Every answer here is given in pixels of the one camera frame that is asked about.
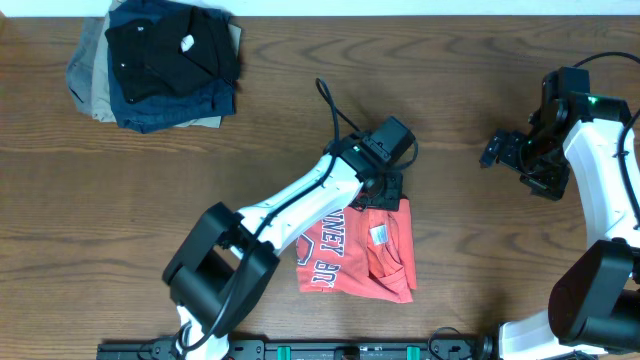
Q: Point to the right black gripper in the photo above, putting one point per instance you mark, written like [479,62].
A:
[549,186]

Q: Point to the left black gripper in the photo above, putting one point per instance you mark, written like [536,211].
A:
[394,201]

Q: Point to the red t-shirt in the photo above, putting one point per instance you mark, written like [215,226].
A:
[367,253]

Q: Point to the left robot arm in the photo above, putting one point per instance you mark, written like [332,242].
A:
[221,270]

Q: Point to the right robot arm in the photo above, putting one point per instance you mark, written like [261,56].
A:
[577,134]

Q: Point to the navy blue folded garment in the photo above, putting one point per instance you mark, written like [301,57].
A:
[161,112]

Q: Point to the black folded shirt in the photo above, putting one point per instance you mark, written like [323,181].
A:
[173,56]

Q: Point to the beige folded garment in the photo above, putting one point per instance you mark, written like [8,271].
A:
[100,95]

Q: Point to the grey folded garment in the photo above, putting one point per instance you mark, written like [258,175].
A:
[79,71]

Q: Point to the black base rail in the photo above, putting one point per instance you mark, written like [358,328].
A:
[446,347]

